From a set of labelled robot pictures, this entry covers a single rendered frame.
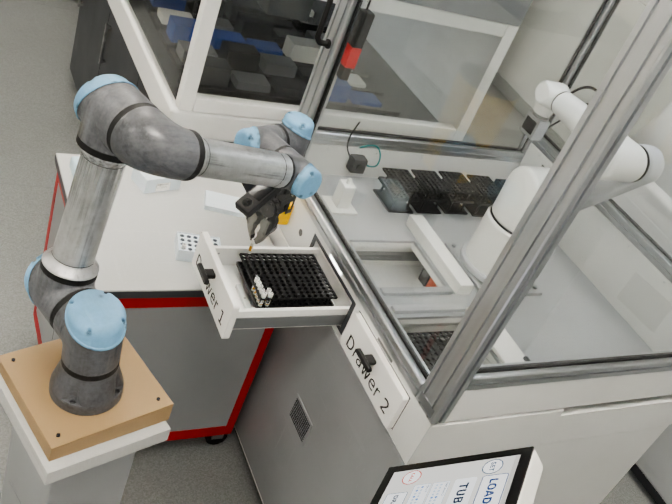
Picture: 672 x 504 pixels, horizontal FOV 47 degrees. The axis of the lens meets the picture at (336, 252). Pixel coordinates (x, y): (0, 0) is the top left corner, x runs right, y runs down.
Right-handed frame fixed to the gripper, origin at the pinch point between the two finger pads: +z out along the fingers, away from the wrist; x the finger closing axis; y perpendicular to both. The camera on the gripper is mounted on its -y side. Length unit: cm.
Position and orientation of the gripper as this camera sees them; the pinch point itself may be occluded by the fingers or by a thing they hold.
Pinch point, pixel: (253, 238)
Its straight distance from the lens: 199.5
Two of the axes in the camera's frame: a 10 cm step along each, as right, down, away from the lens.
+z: -3.3, 7.6, 5.6
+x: -7.5, -5.7, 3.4
